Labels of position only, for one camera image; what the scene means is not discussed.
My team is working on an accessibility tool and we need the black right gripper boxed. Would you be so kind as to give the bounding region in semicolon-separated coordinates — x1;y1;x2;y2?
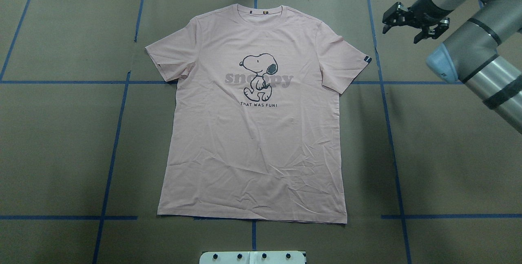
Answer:
382;2;450;44

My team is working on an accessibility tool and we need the pink Snoopy t-shirt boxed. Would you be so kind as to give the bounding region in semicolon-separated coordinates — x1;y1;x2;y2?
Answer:
145;4;372;225

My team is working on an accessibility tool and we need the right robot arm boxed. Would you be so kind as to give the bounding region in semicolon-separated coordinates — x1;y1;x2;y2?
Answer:
382;0;522;132

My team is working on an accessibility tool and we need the white camera pole base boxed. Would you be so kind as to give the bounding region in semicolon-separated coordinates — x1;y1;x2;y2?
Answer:
199;251;307;264

